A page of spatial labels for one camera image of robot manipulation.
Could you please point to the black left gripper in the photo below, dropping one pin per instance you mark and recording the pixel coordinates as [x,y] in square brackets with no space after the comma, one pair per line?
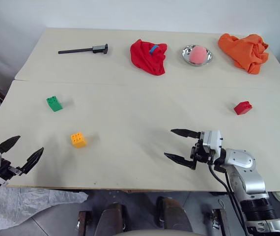
[6,170]

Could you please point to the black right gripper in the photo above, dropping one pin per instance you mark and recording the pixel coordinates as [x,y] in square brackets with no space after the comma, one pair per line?
[200,155]

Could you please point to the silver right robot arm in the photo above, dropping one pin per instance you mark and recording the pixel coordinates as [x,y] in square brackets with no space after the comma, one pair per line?
[248,177]

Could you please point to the white plastic sheet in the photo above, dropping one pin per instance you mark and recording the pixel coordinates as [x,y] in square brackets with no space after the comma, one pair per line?
[32,204]

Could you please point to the green toy brick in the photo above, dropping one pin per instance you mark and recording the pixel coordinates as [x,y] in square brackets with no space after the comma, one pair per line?
[54,104]

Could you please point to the yellow toy brick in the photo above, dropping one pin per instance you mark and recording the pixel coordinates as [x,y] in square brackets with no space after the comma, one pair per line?
[78,140]

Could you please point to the dark brown rounded shape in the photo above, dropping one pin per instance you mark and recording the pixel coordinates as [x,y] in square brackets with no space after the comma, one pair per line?
[174,214]

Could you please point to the red toy brick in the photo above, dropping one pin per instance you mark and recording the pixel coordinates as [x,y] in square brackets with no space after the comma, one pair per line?
[242,108]

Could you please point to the pink sponge ball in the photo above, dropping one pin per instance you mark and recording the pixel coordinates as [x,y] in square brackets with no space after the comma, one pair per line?
[198,55]

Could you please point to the silver metal bowl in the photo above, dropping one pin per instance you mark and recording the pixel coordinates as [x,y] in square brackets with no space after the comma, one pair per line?
[185,52]

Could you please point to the red crumpled cloth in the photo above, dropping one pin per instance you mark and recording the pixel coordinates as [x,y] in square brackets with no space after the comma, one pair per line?
[147,59]

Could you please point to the orange crumpled cloth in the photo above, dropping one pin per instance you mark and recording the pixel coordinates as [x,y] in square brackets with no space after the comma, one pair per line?
[244,52]

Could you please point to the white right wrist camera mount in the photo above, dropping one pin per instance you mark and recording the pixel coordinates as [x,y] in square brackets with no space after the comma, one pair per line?
[212,141]

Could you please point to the dark wooden post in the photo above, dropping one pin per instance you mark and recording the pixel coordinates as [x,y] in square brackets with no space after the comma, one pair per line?
[84,223]
[221,222]

